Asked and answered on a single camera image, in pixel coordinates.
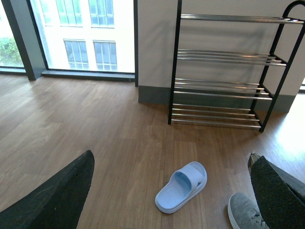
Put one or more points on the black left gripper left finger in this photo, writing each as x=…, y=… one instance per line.
x=55, y=204

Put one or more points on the black metal shoe rack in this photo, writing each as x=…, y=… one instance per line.
x=229, y=70

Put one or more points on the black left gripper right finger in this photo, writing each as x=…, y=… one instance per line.
x=279, y=195

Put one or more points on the grey knit sneaker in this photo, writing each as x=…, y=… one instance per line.
x=243, y=213

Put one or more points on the light blue slipper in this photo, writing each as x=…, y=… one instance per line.
x=184, y=184

